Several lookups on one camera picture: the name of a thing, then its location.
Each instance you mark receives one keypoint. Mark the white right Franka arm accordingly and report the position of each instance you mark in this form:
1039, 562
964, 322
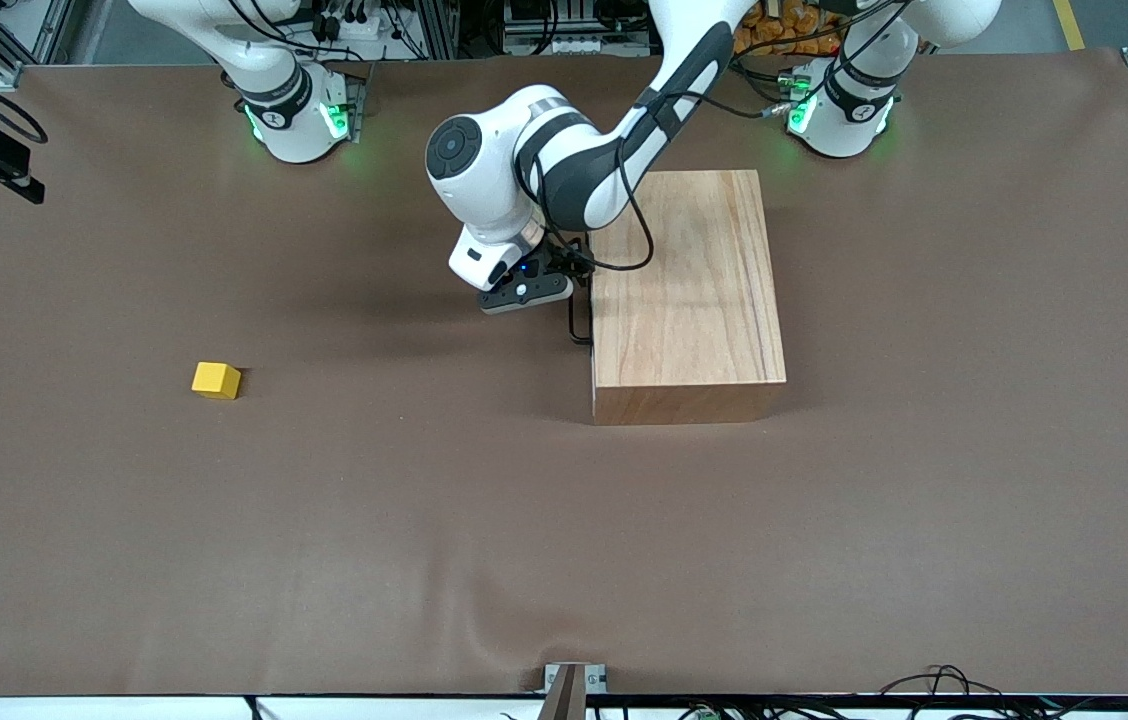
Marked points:
294, 110

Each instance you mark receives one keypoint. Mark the metal table edge clamp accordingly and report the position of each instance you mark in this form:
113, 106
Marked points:
574, 690

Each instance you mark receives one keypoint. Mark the pile of orange toys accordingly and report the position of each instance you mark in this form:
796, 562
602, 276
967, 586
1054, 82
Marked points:
774, 38

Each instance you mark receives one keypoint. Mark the grey equipment rack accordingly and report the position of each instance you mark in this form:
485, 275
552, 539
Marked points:
564, 40

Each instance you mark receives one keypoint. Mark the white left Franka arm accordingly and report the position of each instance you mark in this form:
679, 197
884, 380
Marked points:
574, 160

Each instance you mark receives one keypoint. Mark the yellow wooden cube block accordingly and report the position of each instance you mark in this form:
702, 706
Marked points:
216, 380

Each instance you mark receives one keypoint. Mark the brown table cover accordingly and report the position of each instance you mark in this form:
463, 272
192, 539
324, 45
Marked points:
424, 520

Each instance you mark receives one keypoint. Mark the white power strip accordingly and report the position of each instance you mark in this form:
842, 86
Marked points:
349, 20

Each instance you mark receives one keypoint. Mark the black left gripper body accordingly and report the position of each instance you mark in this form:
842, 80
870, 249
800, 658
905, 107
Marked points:
561, 262

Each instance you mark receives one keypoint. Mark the light wooden cabinet box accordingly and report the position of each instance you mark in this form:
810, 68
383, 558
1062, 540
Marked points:
694, 300

